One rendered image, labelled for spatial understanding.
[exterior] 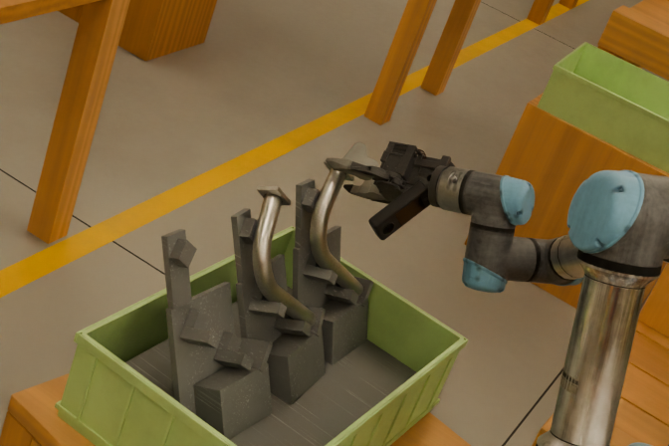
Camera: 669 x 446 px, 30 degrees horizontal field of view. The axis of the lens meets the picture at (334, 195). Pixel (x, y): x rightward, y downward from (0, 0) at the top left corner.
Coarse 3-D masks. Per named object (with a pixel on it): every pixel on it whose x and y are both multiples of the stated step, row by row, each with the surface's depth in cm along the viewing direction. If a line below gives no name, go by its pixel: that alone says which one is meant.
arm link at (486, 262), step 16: (480, 240) 205; (496, 240) 205; (512, 240) 207; (528, 240) 210; (480, 256) 205; (496, 256) 205; (512, 256) 206; (528, 256) 207; (464, 272) 208; (480, 272) 205; (496, 272) 205; (512, 272) 207; (528, 272) 208; (480, 288) 206; (496, 288) 206
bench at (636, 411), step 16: (640, 336) 269; (656, 336) 271; (640, 352) 263; (656, 352) 265; (640, 368) 258; (656, 368) 259; (624, 384) 250; (640, 384) 252; (656, 384) 254; (624, 400) 245; (640, 400) 247; (656, 400) 249; (624, 416) 240; (640, 416) 242; (656, 416) 244; (624, 432) 235; (640, 432) 237; (656, 432) 239
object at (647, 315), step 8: (664, 272) 269; (664, 280) 269; (656, 288) 271; (664, 288) 270; (656, 296) 271; (664, 296) 270; (648, 304) 272; (656, 304) 272; (664, 304) 271; (640, 312) 274; (648, 312) 273; (656, 312) 272; (664, 312) 271; (640, 320) 274; (648, 320) 273; (656, 320) 273; (664, 320) 272; (656, 328) 273; (664, 328) 272
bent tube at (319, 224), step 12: (336, 180) 219; (348, 180) 223; (324, 192) 219; (336, 192) 219; (324, 204) 218; (312, 216) 218; (324, 216) 217; (312, 228) 218; (324, 228) 218; (312, 240) 218; (324, 240) 218; (312, 252) 220; (324, 252) 219; (324, 264) 221; (336, 264) 224; (348, 276) 229; (348, 288) 231; (360, 288) 234
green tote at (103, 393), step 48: (288, 240) 243; (192, 288) 218; (384, 288) 236; (96, 336) 198; (144, 336) 213; (384, 336) 238; (432, 336) 232; (96, 384) 195; (144, 384) 189; (432, 384) 226; (96, 432) 198; (144, 432) 192; (192, 432) 187; (384, 432) 215
